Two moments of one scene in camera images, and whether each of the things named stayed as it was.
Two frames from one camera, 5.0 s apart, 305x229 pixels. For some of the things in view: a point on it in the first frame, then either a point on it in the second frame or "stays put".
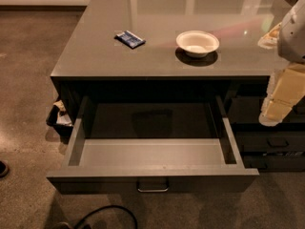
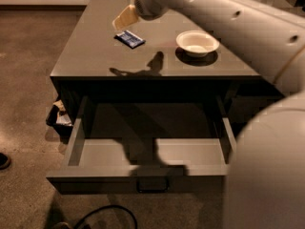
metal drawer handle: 152,185 stays put
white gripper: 293,37 → 143,4
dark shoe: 4,169 → 5,162
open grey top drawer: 152,144 stays put
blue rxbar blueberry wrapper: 130,38 stays put
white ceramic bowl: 197,44 stays put
